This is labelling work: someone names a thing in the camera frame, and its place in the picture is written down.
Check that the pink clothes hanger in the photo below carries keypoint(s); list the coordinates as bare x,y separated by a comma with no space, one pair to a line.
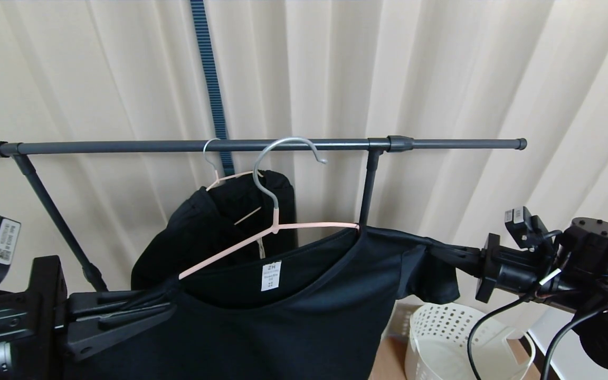
309,225
212,163

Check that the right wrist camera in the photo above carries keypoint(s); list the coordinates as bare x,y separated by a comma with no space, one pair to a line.
525,227

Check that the black garment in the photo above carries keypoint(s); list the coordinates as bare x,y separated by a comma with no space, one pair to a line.
283,338

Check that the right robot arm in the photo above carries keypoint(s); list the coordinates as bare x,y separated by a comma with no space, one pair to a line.
594,248

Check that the black clothes rack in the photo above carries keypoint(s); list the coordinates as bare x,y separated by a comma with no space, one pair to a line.
124,146

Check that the white curtain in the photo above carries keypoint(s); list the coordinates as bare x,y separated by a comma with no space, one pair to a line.
441,79
72,79

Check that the white laundry basket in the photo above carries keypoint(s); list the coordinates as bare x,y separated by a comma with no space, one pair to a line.
441,338

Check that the window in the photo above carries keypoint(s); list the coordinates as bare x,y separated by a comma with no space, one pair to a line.
211,79

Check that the black shorts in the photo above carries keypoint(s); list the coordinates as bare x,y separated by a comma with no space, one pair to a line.
188,248

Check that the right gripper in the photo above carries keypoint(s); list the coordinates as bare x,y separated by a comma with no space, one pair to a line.
515,277

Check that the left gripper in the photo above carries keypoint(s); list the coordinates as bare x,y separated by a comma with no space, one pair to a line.
48,316

